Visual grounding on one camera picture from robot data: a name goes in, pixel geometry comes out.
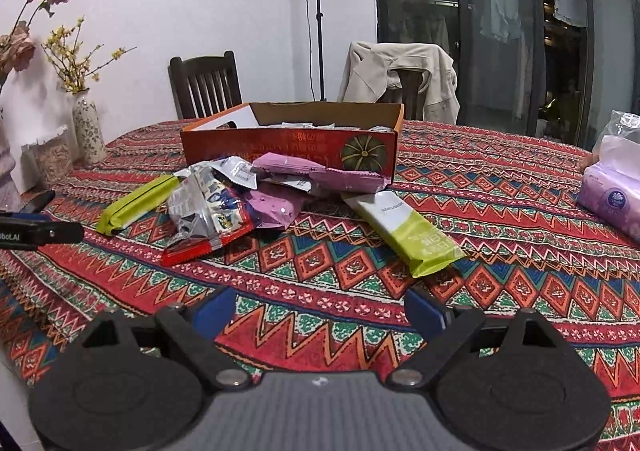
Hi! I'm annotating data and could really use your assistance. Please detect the wooden chair with jacket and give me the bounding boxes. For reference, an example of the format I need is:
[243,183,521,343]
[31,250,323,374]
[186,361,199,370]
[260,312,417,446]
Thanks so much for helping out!
[378,70,426,121]

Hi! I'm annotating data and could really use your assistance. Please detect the glass sliding door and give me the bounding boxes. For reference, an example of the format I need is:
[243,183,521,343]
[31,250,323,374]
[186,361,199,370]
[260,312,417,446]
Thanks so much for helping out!
[376,0,639,148]

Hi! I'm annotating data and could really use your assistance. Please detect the purple tissue pack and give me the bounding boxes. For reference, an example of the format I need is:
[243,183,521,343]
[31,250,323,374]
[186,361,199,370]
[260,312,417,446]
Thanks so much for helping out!
[577,135,640,242]

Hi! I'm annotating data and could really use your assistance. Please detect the beige jacket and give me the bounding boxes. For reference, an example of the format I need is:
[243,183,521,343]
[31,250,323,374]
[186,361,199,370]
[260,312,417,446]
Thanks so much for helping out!
[337,42,460,124]

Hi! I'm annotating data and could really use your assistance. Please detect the silver red snack bag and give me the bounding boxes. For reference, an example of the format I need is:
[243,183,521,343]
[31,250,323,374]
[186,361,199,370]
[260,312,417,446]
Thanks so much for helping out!
[160,163,258,267]

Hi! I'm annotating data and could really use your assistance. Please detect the black light stand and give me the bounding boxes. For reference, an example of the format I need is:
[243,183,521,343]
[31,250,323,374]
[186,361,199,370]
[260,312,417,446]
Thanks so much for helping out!
[305,0,326,101]

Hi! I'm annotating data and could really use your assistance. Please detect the green white snack pack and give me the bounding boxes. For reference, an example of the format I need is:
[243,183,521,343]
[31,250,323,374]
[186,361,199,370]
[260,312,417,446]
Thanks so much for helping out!
[343,190,465,279]

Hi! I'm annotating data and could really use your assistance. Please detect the green snack pack left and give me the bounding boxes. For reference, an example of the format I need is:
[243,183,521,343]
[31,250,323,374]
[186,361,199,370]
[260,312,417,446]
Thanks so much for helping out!
[96,175,180,237]

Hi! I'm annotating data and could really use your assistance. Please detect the colourful patterned tablecloth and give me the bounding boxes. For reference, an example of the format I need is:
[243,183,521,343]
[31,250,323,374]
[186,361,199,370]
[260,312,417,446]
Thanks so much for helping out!
[1,122,639,450]

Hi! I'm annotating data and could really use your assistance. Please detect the white grey snack packet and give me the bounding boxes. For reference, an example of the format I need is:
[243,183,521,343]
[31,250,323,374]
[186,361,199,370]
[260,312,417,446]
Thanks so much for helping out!
[210,156,258,190]

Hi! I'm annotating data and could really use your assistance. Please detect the pink dried flowers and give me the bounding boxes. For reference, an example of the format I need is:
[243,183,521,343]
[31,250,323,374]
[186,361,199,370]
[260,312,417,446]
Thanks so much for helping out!
[1,0,70,85]

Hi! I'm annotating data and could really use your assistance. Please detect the clear plastic bag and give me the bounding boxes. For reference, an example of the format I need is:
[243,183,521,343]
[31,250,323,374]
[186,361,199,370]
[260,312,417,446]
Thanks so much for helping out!
[592,110,640,154]

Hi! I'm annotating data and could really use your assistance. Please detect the orange cardboard box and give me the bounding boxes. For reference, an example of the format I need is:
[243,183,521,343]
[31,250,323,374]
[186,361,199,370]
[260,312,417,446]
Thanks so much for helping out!
[180,101,405,178]

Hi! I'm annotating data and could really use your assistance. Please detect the yellow flower branches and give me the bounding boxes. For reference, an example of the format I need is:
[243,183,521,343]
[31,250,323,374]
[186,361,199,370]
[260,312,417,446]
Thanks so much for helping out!
[41,16,134,96]

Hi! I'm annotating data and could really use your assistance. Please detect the pink snack pack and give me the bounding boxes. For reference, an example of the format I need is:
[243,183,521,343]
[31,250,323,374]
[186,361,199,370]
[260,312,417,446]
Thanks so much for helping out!
[253,152,390,194]
[243,182,311,230]

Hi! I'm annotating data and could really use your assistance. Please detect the floral ceramic vase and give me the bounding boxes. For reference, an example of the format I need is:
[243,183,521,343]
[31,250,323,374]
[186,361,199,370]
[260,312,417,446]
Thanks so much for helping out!
[72,92,107,165]

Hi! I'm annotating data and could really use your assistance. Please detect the dark wooden chair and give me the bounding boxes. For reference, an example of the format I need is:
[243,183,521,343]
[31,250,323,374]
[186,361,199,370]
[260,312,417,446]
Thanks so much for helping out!
[168,50,243,120]

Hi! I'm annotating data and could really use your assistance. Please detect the patterned lace container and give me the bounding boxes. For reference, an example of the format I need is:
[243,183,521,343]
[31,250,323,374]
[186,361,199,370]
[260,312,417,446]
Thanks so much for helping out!
[22,125,73,189]

